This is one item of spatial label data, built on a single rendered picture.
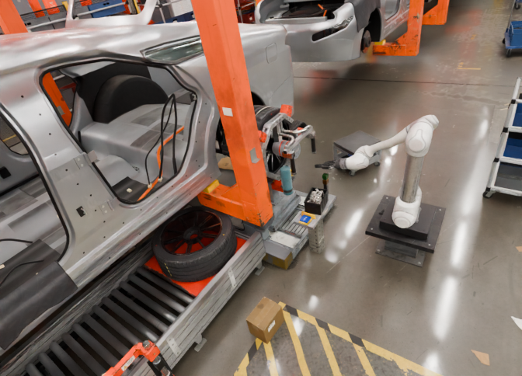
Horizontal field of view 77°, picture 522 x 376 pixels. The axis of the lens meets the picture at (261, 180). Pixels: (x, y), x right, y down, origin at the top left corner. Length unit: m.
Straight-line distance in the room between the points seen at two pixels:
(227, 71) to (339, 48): 3.26
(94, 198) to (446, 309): 2.44
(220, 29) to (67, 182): 1.17
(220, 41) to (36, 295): 1.70
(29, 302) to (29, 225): 0.84
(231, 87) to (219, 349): 1.79
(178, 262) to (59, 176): 1.01
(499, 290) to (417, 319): 0.65
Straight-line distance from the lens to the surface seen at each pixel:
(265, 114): 2.70
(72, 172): 2.10
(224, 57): 1.94
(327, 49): 5.03
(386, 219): 2.79
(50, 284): 2.26
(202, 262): 2.53
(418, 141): 2.19
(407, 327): 2.66
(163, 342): 2.34
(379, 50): 6.09
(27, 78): 2.10
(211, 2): 1.90
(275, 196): 3.21
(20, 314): 2.26
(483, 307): 2.89
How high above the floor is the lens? 2.25
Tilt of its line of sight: 35 degrees down
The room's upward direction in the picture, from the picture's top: 11 degrees counter-clockwise
